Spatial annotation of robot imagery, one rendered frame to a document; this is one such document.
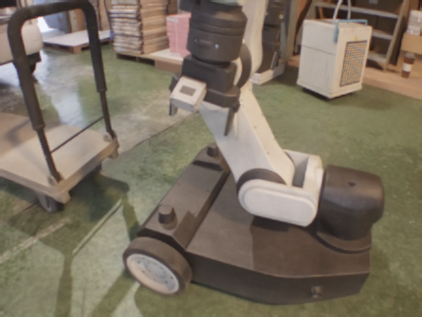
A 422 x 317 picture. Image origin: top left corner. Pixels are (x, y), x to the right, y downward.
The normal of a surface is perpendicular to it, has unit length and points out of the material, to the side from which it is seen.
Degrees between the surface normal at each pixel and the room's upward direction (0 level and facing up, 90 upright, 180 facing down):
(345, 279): 90
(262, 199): 90
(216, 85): 90
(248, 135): 90
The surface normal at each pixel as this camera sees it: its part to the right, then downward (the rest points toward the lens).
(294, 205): -0.36, 0.51
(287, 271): -0.01, -0.84
